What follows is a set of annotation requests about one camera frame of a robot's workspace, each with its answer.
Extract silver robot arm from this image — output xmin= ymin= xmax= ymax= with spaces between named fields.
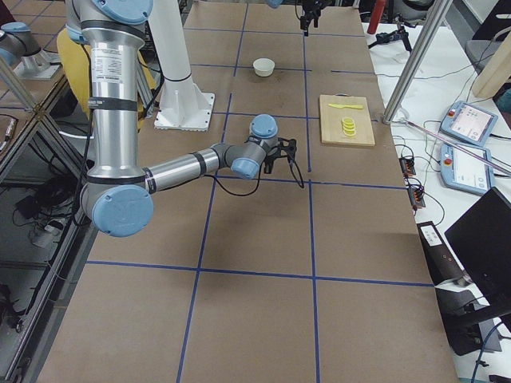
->
xmin=66 ymin=1 xmax=279 ymax=237
xmin=264 ymin=1 xmax=335 ymax=38

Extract blue tape grid lines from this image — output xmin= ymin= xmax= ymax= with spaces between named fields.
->
xmin=85 ymin=6 xmax=436 ymax=383

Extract yellow plastic knife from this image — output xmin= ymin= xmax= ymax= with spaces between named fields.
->
xmin=327 ymin=103 xmax=364 ymax=110

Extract blue teach pendant far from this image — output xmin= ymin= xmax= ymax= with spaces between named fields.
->
xmin=440 ymin=101 xmax=498 ymax=147

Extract blue teach pendant near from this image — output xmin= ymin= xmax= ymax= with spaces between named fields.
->
xmin=440 ymin=144 xmax=495 ymax=195

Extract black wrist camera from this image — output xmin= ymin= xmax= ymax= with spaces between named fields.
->
xmin=277 ymin=137 xmax=297 ymax=162

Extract black tripod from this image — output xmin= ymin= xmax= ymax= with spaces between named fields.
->
xmin=367 ymin=14 xmax=414 ymax=53

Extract blue teach pendant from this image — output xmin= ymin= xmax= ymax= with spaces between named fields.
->
xmin=440 ymin=144 xmax=495 ymax=195
xmin=440 ymin=101 xmax=498 ymax=147

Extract thin metal rod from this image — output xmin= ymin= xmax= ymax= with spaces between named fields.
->
xmin=395 ymin=118 xmax=511 ymax=178

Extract person in yellow shirt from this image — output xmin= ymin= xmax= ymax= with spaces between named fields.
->
xmin=56 ymin=27 xmax=157 ymax=132

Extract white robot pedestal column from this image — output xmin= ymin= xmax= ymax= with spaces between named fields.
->
xmin=149 ymin=0 xmax=215 ymax=132

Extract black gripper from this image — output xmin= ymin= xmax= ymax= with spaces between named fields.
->
xmin=300 ymin=0 xmax=331 ymax=37
xmin=263 ymin=145 xmax=281 ymax=174

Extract aluminium frame post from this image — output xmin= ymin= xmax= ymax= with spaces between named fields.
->
xmin=382 ymin=0 xmax=453 ymax=124

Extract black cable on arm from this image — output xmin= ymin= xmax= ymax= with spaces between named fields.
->
xmin=213 ymin=149 xmax=307 ymax=197

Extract white round bowl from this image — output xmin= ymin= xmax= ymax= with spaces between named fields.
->
xmin=252 ymin=57 xmax=275 ymax=77

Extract black laptop monitor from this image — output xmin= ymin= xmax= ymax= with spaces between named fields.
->
xmin=445 ymin=187 xmax=510 ymax=298

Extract brown paper table cover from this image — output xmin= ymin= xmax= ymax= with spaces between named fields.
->
xmin=38 ymin=3 xmax=460 ymax=383

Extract wooden cutting board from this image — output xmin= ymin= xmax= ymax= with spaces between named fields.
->
xmin=319 ymin=95 xmax=375 ymax=147

